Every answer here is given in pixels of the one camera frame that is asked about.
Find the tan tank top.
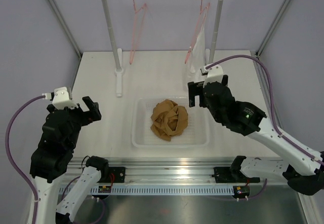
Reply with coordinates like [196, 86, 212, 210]
[150, 99, 189, 141]

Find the pink wire hanger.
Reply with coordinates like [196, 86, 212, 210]
[129, 0, 148, 65]
[185, 0, 210, 64]

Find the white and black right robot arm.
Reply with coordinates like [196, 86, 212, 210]
[187, 75, 323, 196]

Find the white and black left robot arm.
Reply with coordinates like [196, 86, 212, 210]
[29, 96, 109, 223]

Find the white tank top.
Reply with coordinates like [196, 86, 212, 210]
[184, 23, 206, 84]

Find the white perforated plastic basket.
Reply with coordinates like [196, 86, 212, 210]
[131, 96, 210, 148]

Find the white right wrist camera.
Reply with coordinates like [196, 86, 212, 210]
[200, 65, 224, 86]

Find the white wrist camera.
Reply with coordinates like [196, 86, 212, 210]
[200, 65, 224, 86]
[42, 87, 78, 110]

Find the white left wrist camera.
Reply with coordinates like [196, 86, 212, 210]
[42, 87, 78, 110]

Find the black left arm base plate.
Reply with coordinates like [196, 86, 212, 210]
[108, 167, 126, 183]

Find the aluminium mounting rail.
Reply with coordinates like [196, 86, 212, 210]
[62, 157, 288, 185]

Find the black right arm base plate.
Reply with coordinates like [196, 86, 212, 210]
[213, 167, 260, 183]

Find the white slotted cable duct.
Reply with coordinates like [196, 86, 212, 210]
[88, 185, 234, 196]

